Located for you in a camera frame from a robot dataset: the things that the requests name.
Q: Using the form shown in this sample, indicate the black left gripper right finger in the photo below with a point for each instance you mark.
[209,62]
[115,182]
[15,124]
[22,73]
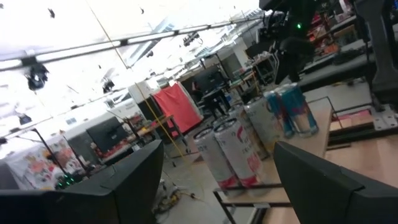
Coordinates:
[329,196]

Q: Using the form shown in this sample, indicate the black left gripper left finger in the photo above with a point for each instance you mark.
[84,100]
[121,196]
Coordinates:
[124,193]

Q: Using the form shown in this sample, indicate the blue slim energy drink can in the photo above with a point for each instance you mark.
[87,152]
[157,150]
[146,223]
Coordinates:
[273,105]

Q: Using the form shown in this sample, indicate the white Celsius can black lid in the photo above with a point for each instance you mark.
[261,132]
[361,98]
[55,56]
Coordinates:
[211,161]

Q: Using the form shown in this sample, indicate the Celsius Peach Vibe can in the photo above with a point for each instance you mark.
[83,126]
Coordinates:
[242,155]

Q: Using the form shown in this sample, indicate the wooden shelf black legs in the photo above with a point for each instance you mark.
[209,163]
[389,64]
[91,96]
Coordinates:
[320,143]

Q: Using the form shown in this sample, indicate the black workbench red bins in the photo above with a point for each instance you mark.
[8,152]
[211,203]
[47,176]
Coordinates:
[109,152]

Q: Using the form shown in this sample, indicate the grey desk top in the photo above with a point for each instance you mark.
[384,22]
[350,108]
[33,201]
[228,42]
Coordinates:
[335,71]

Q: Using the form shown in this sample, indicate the black monitor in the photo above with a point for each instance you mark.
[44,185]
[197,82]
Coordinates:
[107,133]

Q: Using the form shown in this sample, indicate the floral print cloth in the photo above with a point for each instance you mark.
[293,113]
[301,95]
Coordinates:
[31,165]

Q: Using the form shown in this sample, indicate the orange panel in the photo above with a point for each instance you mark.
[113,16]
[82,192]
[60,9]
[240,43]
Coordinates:
[177,107]

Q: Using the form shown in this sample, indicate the black overhead beam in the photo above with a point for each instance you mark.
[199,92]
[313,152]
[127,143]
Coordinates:
[124,42]

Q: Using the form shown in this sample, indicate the black hanging camera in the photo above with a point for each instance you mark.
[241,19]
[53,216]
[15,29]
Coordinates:
[36,77]
[108,85]
[190,39]

